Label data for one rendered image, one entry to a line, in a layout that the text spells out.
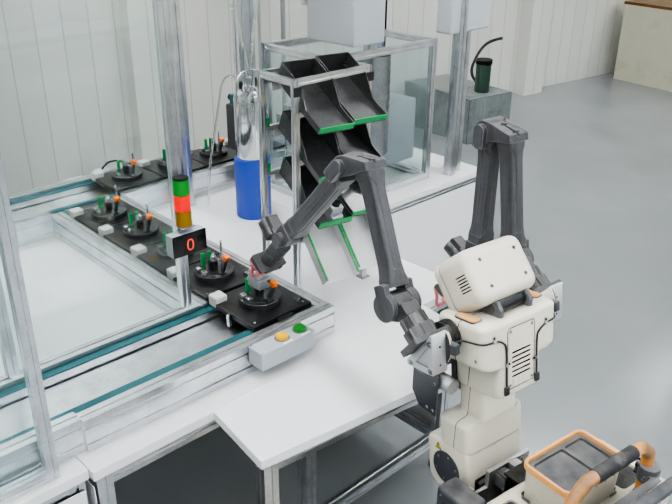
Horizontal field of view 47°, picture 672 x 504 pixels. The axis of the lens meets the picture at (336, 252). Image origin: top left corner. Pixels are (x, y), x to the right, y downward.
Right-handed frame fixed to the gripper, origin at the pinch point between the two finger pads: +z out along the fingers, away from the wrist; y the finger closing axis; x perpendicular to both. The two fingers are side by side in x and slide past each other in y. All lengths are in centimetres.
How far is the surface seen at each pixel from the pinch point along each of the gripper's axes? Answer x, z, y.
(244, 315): 10.3, 4.8, 9.6
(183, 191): -26.9, -16.8, 19.7
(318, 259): 4.6, -3.9, -20.6
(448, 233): -3, 72, -160
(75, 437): 24, 0, 74
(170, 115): -45, -31, 19
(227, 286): -4.3, 17.7, 2.2
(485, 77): -155, 208, -457
